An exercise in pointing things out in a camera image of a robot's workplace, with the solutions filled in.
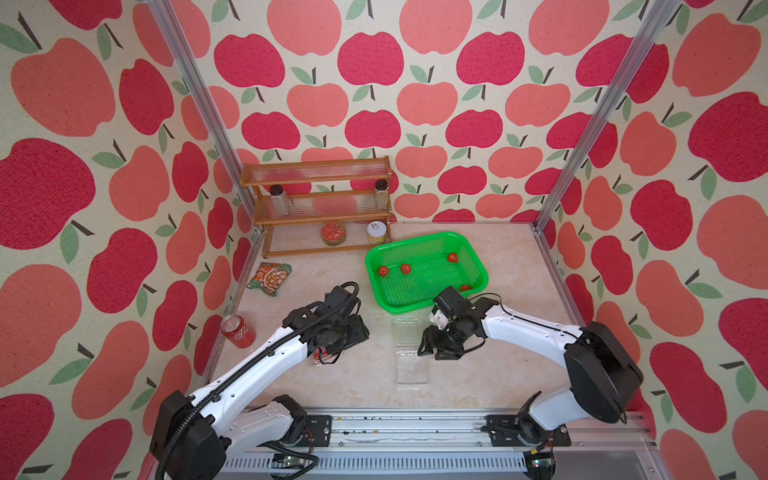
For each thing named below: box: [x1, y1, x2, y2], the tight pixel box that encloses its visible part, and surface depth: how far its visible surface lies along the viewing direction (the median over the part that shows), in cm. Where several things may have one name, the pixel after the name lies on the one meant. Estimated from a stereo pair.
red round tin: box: [321, 220, 346, 246], surface depth 117 cm
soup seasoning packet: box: [247, 262, 293, 297], surface depth 105 cm
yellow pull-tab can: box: [367, 220, 387, 244], surface depth 114 cm
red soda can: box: [220, 314, 256, 349], surface depth 84 cm
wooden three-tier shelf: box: [239, 156, 393, 259], surface depth 116 cm
